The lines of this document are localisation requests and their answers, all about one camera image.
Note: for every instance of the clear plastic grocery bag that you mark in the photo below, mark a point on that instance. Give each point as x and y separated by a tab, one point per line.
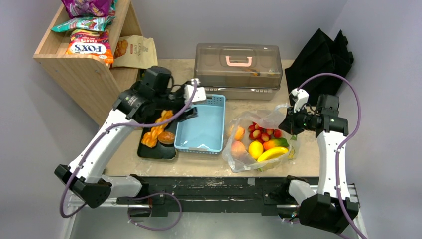
266	119

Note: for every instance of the dark green tray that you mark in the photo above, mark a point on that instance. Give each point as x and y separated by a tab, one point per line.
160	151

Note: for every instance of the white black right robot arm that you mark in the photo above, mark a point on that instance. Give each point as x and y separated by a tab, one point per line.
328	207

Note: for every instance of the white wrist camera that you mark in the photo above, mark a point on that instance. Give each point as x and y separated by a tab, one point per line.
193	92
300	98

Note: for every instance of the Fox's candy bag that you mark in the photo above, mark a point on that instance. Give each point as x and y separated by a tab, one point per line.
91	43

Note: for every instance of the teal snack bag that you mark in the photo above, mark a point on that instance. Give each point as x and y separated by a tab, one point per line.
97	24

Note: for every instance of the purple snack bag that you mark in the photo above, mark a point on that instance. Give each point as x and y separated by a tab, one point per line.
82	8

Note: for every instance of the light blue plastic basket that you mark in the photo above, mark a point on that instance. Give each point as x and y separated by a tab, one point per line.
203	134

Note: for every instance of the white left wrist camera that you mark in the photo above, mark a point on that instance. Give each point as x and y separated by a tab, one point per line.
193	92

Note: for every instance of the beige cassava chips bag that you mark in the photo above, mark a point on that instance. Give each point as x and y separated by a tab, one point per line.
135	51

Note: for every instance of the smoky clear storage box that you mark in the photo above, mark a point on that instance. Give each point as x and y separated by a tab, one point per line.
260	81

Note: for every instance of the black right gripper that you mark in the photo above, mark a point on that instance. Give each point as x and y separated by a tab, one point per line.
290	121

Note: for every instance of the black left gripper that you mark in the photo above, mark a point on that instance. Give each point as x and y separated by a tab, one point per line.
183	106

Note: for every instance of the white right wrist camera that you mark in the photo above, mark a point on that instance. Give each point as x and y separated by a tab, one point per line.
300	98

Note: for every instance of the brown round bun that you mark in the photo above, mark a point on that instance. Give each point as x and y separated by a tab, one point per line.
166	138

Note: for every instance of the red lychee bunch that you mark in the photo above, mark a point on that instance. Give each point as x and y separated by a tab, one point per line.
258	133

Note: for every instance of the wooden shelf unit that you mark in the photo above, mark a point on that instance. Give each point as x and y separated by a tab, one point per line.
87	79

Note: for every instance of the orange twisted bread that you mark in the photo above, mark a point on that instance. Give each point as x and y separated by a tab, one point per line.
150	138

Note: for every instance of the black fabric tote bag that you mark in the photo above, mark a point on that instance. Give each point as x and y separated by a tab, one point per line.
321	54

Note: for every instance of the black table front rail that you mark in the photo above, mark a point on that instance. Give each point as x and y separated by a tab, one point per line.
264	195

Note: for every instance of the aluminium frame rail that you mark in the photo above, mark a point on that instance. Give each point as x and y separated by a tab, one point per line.
112	132

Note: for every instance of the orange green mango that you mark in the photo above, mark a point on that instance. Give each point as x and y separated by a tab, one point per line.
276	142

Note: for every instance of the pink box handle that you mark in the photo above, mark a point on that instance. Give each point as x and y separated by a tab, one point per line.
247	62

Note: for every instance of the yellow banana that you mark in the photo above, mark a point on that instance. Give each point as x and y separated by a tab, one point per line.
272	153

